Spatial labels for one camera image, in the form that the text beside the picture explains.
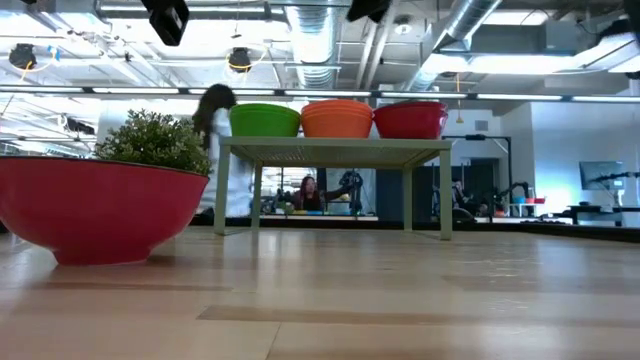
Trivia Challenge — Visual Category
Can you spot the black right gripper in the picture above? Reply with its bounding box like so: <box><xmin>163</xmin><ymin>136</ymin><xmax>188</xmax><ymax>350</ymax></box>
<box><xmin>347</xmin><ymin>0</ymin><xmax>394</xmax><ymax>24</ymax></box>

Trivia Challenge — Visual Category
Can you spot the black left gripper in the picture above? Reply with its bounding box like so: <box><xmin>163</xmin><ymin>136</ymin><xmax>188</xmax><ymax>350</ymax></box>
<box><xmin>141</xmin><ymin>0</ymin><xmax>190</xmax><ymax>47</ymax></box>

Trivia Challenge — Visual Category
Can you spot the long ceiling light strip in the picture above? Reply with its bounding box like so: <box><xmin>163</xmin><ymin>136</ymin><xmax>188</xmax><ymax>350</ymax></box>
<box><xmin>0</xmin><ymin>85</ymin><xmax>640</xmax><ymax>104</ymax></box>

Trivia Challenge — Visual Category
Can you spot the green artificial shrub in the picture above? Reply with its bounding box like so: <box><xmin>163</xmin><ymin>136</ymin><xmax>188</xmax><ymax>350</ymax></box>
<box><xmin>93</xmin><ymin>108</ymin><xmax>217</xmax><ymax>177</ymax></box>

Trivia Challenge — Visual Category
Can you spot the yellow hanging pendant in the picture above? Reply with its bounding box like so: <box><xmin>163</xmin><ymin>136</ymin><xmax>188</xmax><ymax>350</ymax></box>
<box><xmin>454</xmin><ymin>73</ymin><xmax>465</xmax><ymax>125</ymax></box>

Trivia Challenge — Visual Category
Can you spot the pale green perforated metal shelf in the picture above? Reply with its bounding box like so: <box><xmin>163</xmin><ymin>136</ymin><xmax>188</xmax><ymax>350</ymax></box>
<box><xmin>213</xmin><ymin>135</ymin><xmax>454</xmax><ymax>242</ymax></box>

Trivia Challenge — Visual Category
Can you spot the person walking past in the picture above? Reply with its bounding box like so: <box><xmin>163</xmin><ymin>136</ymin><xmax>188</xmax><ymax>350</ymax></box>
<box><xmin>191</xmin><ymin>83</ymin><xmax>257</xmax><ymax>219</ymax></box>

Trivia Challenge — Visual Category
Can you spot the black metal stand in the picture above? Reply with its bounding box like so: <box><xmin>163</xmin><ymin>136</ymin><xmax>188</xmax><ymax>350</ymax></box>
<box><xmin>442</xmin><ymin>133</ymin><xmax>514</xmax><ymax>221</ymax></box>

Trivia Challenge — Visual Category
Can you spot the person seated behind shelf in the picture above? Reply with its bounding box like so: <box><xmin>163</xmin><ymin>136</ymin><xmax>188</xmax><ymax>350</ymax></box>
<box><xmin>291</xmin><ymin>174</ymin><xmax>352</xmax><ymax>213</ymax></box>

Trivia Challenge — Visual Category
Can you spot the person seated in shadow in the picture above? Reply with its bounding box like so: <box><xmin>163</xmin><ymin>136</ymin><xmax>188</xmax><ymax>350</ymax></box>
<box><xmin>450</xmin><ymin>178</ymin><xmax>482</xmax><ymax>217</ymax></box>

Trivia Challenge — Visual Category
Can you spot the background work table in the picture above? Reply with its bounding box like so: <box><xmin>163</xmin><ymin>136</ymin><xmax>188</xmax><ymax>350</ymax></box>
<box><xmin>257</xmin><ymin>209</ymin><xmax>380</xmax><ymax>223</ymax></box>

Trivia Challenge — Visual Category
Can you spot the white cart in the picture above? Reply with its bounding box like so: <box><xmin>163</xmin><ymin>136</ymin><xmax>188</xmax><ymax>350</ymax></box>
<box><xmin>508</xmin><ymin>196</ymin><xmax>547</xmax><ymax>219</ymax></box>

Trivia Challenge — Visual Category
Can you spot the dark background desk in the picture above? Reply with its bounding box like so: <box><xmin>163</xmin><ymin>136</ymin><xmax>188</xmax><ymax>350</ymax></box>
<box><xmin>566</xmin><ymin>203</ymin><xmax>640</xmax><ymax>227</ymax></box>

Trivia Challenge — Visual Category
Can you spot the ribbed silver ventilation duct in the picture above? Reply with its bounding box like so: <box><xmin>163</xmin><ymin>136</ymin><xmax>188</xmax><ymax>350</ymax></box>
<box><xmin>285</xmin><ymin>4</ymin><xmax>342</xmax><ymax>91</ymax></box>

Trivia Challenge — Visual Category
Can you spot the black ceiling cable reel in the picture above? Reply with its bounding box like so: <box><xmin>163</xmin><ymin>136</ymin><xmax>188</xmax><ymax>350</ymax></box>
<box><xmin>227</xmin><ymin>46</ymin><xmax>254</xmax><ymax>75</ymax></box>
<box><xmin>8</xmin><ymin>42</ymin><xmax>39</xmax><ymax>71</ymax></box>

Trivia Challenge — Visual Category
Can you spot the smooth silver ventilation duct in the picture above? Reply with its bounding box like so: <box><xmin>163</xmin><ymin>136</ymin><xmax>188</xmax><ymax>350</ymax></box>
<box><xmin>402</xmin><ymin>0</ymin><xmax>504</xmax><ymax>94</ymax></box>

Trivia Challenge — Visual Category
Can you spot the dark wall monitor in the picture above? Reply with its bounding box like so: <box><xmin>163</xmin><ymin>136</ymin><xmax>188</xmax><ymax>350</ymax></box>
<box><xmin>579</xmin><ymin>160</ymin><xmax>626</xmax><ymax>192</ymax></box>

